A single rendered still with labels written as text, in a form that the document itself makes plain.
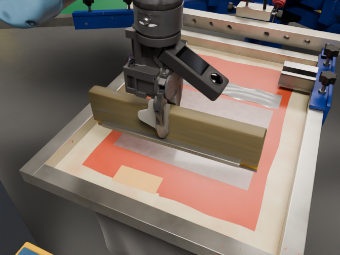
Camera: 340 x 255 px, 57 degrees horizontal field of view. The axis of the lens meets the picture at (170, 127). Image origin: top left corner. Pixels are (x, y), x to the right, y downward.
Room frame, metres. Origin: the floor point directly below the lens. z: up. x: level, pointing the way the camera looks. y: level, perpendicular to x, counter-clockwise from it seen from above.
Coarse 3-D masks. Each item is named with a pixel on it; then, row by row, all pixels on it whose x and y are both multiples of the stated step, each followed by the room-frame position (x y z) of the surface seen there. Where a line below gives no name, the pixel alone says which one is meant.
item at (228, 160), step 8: (104, 120) 0.51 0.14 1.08; (112, 128) 0.49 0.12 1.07; (120, 128) 0.48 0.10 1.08; (128, 128) 0.48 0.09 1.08; (136, 136) 0.46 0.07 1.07; (144, 136) 0.45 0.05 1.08; (152, 136) 0.45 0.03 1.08; (160, 144) 0.44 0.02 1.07; (168, 144) 0.43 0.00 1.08; (176, 144) 0.43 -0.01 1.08; (184, 144) 0.43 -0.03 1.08; (192, 152) 0.41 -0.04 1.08; (200, 152) 0.41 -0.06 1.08; (208, 152) 0.40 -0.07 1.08; (216, 152) 0.40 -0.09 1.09; (216, 160) 0.39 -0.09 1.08; (224, 160) 0.38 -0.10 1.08; (232, 160) 0.38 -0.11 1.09; (240, 160) 0.38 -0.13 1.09
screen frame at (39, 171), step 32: (192, 32) 1.11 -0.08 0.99; (64, 128) 0.58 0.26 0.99; (320, 128) 0.58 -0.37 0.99; (32, 160) 0.47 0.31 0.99; (64, 192) 0.39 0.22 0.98; (96, 192) 0.38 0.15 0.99; (128, 224) 0.33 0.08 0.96; (160, 224) 0.31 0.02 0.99; (192, 224) 0.31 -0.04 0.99; (288, 224) 0.31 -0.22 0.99
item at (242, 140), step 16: (96, 96) 0.51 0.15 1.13; (112, 96) 0.50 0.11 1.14; (128, 96) 0.50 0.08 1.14; (96, 112) 0.52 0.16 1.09; (112, 112) 0.50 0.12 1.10; (128, 112) 0.48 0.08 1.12; (176, 112) 0.45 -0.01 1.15; (192, 112) 0.45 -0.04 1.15; (144, 128) 0.47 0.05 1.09; (176, 128) 0.44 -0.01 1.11; (192, 128) 0.43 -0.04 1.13; (208, 128) 0.41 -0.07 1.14; (224, 128) 0.40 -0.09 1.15; (240, 128) 0.40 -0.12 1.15; (256, 128) 0.40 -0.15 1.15; (192, 144) 0.42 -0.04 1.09; (208, 144) 0.41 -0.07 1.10; (224, 144) 0.40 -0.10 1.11; (240, 144) 0.39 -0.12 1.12; (256, 144) 0.38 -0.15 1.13; (256, 160) 0.37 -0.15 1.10
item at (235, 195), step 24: (240, 72) 0.89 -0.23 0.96; (264, 72) 0.89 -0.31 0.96; (288, 96) 0.76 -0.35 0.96; (240, 120) 0.65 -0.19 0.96; (264, 120) 0.65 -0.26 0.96; (264, 144) 0.56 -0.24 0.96; (192, 168) 0.48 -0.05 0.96; (216, 168) 0.48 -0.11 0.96; (240, 168) 0.48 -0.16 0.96; (264, 168) 0.48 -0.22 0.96; (168, 192) 0.41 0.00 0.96; (192, 192) 0.41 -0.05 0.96; (216, 192) 0.41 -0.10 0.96; (240, 192) 0.41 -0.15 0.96; (216, 216) 0.35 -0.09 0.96; (240, 216) 0.35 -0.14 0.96
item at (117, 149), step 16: (224, 64) 0.94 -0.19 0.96; (192, 96) 0.76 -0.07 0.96; (112, 144) 0.56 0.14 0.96; (128, 144) 0.56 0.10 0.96; (144, 144) 0.56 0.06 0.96; (96, 160) 0.50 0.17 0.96; (112, 160) 0.50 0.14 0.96; (128, 160) 0.50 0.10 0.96; (144, 160) 0.50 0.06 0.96; (160, 160) 0.50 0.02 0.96; (176, 160) 0.50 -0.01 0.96; (112, 176) 0.45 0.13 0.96; (160, 176) 0.45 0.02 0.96
